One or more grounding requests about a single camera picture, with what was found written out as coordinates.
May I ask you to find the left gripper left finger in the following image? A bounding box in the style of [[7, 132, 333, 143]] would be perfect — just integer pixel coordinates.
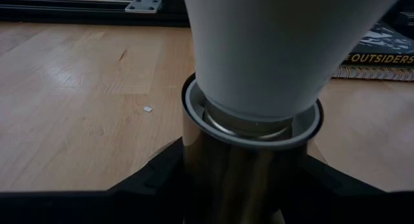
[[108, 137, 186, 224]]

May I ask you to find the black aluminium table frame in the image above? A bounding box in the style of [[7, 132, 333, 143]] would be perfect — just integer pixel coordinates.
[[0, 0, 414, 34]]

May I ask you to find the brass lamp socket base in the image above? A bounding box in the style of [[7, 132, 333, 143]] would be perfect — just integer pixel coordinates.
[[142, 71, 328, 224]]

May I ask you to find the black Outsiders book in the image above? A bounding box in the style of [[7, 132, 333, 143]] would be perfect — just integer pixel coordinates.
[[342, 21, 414, 67]]

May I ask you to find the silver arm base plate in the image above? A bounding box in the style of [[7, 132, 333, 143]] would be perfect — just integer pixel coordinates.
[[124, 0, 162, 14]]

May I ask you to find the white lightbulb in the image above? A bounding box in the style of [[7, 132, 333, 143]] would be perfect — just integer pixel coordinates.
[[180, 0, 409, 122]]

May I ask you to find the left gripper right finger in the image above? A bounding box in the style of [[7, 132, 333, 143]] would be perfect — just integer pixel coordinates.
[[283, 152, 389, 224]]

